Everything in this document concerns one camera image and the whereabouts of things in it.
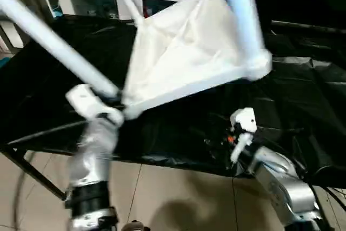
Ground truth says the white plastic table top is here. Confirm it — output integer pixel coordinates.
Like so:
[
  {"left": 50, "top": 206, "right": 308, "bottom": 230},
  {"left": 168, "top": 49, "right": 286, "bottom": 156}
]
[{"left": 122, "top": 0, "right": 274, "bottom": 120}]

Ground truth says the black work mat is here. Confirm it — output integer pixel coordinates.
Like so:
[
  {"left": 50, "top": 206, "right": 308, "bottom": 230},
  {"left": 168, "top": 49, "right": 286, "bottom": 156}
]
[{"left": 0, "top": 13, "right": 346, "bottom": 187}]

